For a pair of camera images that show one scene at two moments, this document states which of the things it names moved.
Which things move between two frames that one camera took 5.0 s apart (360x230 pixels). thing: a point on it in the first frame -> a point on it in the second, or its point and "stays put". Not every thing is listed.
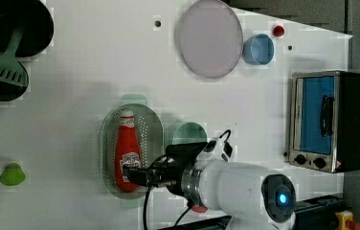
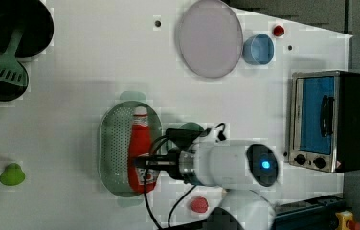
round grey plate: [211, 38] stays put
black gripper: [168, 170] -> [182, 139]
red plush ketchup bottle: [127, 149] -> [141, 144]
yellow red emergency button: [345, 220] stays put
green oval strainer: [147, 126] stays put
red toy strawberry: [199, 209] stays put
